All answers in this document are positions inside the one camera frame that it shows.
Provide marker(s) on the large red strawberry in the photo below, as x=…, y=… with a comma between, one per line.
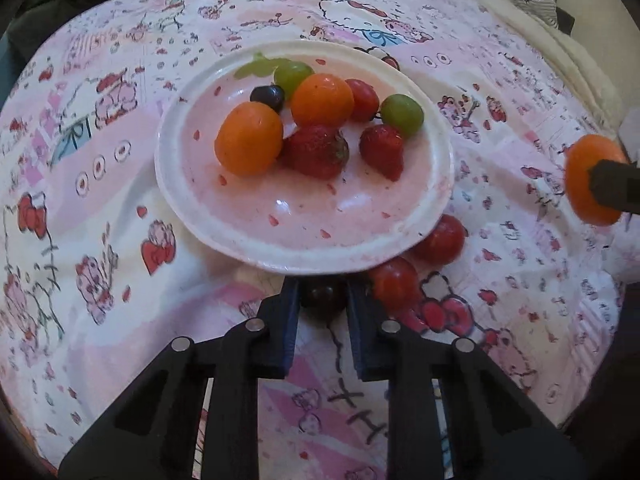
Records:
x=315, y=152

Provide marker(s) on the small red strawberry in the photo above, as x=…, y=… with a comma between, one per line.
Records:
x=382, y=150

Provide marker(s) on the pink strawberry-print plate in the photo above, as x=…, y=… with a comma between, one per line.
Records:
x=300, y=220

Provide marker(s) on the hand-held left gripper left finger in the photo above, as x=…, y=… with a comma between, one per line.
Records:
x=290, y=325

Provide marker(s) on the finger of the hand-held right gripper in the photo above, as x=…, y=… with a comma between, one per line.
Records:
x=617, y=185

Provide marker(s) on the green grape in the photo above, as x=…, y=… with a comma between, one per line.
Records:
x=402, y=115
x=292, y=76

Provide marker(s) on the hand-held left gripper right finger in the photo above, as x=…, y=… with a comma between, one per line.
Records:
x=356, y=330

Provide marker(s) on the cream blanket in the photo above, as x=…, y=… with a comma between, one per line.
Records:
x=575, y=60

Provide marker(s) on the orange mandarin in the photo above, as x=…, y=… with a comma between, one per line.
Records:
x=248, y=139
x=322, y=100
x=580, y=175

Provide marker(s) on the pink cartoon printed blanket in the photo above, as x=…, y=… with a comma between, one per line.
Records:
x=100, y=210

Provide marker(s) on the dark bag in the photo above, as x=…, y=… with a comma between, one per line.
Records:
x=55, y=0

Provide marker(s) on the dark purple grape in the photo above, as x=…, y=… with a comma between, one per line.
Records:
x=322, y=297
x=267, y=97

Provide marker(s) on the red cherry tomato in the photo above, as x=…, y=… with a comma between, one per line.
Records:
x=364, y=100
x=440, y=240
x=395, y=282

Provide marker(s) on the striped cloth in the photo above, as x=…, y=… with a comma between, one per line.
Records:
x=537, y=5

